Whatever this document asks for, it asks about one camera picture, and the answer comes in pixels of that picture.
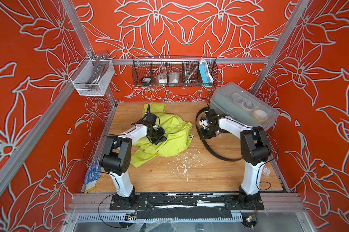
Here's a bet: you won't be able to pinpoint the black belt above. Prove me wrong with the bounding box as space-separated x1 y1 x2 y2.
195 106 243 162

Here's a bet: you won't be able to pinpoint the yellow-green trousers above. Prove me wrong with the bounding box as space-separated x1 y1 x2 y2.
131 102 194 168

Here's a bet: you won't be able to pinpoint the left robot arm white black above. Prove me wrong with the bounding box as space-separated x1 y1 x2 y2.
100 113 166 208

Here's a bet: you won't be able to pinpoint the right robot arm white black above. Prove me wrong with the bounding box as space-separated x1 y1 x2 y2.
195 107 272 208

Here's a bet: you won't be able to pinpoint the grey plastic storage box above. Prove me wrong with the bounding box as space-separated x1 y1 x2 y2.
210 82 280 130

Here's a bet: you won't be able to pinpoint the small black device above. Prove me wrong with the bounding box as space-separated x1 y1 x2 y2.
141 76 152 86

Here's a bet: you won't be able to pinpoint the white power adapter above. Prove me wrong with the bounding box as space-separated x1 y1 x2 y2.
156 73 168 85

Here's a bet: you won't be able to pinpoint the metal tongs in basket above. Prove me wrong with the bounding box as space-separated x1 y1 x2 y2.
184 61 198 84

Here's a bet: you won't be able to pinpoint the clear plastic cup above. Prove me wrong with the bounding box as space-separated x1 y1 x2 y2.
168 72 181 86

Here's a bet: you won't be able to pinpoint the blue dotted work glove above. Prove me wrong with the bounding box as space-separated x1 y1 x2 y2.
82 158 102 193

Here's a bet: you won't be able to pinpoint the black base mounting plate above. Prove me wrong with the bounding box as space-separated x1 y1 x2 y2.
109 192 265 210

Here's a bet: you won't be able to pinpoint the metal utensils in bin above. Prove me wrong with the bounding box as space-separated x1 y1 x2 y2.
85 53 109 90

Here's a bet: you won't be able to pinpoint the black wire wall basket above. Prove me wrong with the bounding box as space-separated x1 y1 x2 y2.
132 56 220 87

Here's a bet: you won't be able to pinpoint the clear plastic wall bin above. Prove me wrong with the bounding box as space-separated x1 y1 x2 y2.
71 57 115 96

